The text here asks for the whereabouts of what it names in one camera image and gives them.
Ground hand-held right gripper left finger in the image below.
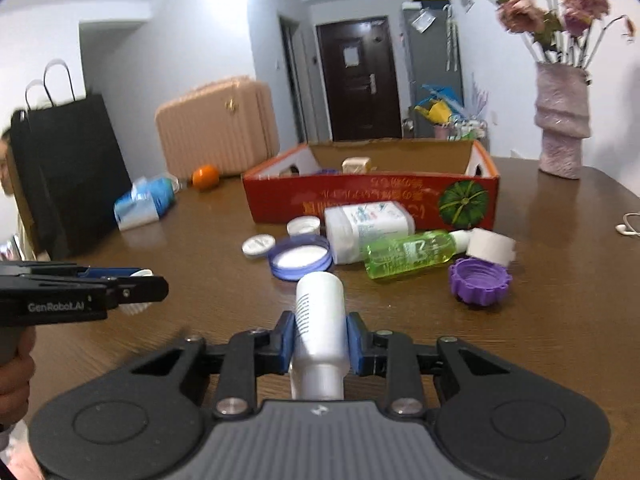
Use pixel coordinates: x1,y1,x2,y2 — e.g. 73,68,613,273
131,311,296,419

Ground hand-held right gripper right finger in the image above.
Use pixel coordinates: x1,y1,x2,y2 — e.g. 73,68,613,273
347,311,512,420

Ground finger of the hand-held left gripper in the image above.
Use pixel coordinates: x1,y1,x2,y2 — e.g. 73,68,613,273
106,276,170,311
75,266,143,282

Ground white plastic bottle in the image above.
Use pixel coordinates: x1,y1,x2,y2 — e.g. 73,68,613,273
289,270,351,402

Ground red cardboard box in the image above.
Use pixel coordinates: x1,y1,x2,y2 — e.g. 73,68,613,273
242,138,501,231

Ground person's left hand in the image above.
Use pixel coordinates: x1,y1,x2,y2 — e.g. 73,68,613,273
0,329,37,432

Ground blue white tissue pack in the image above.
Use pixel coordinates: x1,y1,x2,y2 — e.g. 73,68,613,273
113,174,179,232

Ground purple-rimmed white jar lid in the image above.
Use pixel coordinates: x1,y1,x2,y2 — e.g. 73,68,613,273
267,235,334,282

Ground small flat white cap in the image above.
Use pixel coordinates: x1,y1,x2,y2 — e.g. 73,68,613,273
241,233,276,260

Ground black paper bag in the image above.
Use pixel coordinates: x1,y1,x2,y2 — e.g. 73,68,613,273
9,59,133,261

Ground green transparent bottle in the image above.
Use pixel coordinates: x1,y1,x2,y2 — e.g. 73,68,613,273
362,228,474,281

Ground large white labelled bottle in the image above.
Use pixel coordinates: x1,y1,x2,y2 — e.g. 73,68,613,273
323,201,417,265

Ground white screw cap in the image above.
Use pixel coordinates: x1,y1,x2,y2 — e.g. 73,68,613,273
286,215,322,239

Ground orange fruit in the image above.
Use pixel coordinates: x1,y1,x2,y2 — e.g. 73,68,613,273
192,164,221,191

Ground purple ridged lid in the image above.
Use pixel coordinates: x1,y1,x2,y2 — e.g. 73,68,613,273
448,256,511,309

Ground pink hard-shell suitcase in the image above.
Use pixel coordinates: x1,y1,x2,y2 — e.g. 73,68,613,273
154,75,280,178

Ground basket of colourful clutter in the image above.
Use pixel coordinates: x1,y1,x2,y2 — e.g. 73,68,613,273
414,84,489,142

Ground dark brown door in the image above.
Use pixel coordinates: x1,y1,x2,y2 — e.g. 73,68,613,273
316,16,404,142

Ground white earphones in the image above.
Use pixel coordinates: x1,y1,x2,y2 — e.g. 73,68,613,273
614,212,640,237

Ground grey refrigerator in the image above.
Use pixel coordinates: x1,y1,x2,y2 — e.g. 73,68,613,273
401,2,464,137

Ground pink textured vase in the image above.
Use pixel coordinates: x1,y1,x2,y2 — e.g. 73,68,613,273
533,61,593,180

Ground dried pink flowers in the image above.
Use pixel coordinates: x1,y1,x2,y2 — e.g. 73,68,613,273
421,0,637,69

